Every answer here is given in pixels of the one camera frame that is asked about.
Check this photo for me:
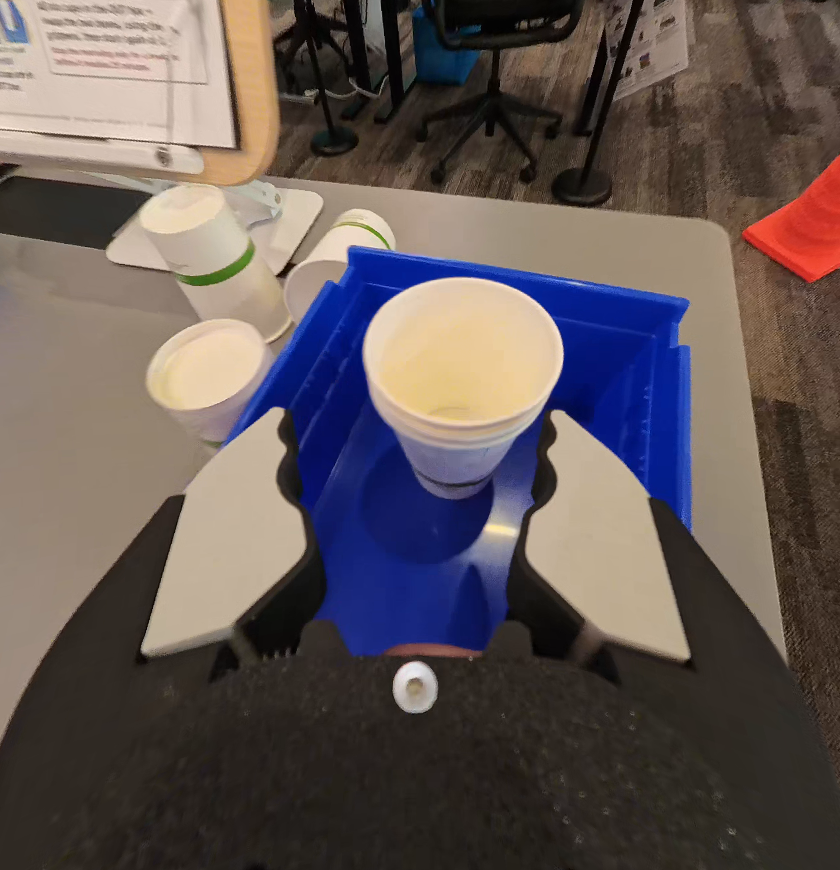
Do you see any blue plastic bin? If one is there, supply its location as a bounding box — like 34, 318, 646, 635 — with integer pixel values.
226, 245, 693, 659

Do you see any printed floor sign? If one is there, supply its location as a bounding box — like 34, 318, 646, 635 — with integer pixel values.
607, 0, 690, 103

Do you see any white paper cup green band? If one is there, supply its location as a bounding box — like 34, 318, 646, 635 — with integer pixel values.
138, 184, 294, 344
145, 318, 277, 448
283, 208, 398, 341

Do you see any orange traffic cone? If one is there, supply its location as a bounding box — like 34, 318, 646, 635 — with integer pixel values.
741, 139, 840, 284

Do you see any stack of white paper cups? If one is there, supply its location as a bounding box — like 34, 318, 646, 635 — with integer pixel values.
362, 277, 565, 501

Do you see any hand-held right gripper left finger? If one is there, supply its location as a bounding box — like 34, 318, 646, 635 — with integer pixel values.
139, 406, 327, 666

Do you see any blue storage box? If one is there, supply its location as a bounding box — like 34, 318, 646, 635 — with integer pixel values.
412, 5, 481, 86

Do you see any black stanchion pole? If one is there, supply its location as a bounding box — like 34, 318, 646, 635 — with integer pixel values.
551, 0, 647, 208
294, 0, 361, 157

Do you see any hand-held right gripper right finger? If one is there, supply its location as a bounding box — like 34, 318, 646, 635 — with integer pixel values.
504, 408, 694, 666

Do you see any black office chair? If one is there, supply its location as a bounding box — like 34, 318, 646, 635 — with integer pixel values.
415, 0, 585, 186

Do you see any wooden display board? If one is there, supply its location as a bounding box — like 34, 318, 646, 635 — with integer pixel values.
0, 0, 280, 186

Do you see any printed instruction sheet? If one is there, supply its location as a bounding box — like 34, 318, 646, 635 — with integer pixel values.
0, 0, 239, 148

